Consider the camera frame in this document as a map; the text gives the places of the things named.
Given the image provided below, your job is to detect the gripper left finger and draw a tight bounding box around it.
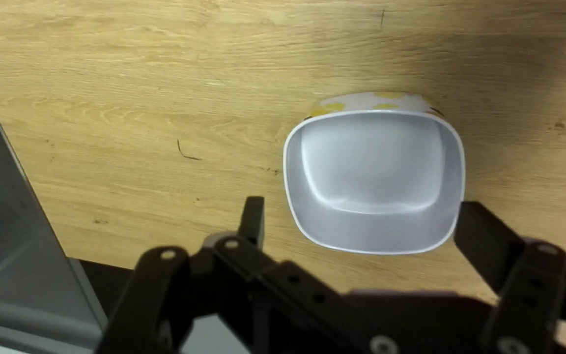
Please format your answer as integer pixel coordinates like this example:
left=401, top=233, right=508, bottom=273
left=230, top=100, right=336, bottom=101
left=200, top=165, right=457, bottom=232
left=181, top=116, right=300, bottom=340
left=96, top=196, right=383, bottom=354

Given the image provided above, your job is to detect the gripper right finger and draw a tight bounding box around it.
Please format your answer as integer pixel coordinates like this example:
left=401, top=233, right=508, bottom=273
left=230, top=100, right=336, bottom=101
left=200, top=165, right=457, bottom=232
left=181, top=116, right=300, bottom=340
left=454, top=201, right=566, bottom=354

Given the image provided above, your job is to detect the white bowl with yellow print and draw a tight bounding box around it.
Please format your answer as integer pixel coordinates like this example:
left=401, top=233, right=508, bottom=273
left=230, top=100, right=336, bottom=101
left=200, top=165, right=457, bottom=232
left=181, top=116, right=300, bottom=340
left=283, top=91, right=466, bottom=255

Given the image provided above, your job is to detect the grey cabinet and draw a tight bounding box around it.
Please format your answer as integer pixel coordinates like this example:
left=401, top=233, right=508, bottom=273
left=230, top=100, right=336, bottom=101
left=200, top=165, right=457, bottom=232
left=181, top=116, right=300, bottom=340
left=0, top=60, right=110, bottom=354

